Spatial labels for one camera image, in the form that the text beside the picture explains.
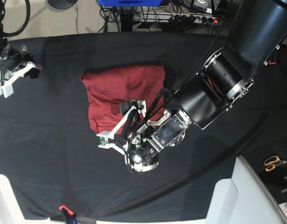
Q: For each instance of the orange and black clamp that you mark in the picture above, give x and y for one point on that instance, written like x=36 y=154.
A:
x=272 y=59

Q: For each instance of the black table cloth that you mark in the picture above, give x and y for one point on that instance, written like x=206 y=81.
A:
x=50 y=155

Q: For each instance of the blue plastic box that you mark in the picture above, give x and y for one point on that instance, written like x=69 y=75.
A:
x=129 y=3

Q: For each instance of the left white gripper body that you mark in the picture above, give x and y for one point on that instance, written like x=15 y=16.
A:
x=107 y=138

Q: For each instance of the yellow-handled scissors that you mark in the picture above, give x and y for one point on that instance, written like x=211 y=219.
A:
x=273 y=162

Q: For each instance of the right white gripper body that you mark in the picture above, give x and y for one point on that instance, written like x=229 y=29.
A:
x=22 y=71

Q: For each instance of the black round base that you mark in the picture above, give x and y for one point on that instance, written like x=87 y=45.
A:
x=62 y=4

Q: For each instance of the orange and blue clamp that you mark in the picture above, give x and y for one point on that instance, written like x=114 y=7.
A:
x=68 y=216

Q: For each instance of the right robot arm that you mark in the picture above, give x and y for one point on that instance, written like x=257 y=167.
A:
x=14 y=63

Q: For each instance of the white power strip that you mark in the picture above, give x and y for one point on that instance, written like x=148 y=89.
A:
x=191 y=19

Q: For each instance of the black stand post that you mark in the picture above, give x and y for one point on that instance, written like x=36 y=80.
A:
x=126 y=15

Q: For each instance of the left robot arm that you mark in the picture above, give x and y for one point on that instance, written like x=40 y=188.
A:
x=227 y=75

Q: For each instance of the red long-sleeve T-shirt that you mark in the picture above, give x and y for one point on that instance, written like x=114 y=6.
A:
x=106 y=89

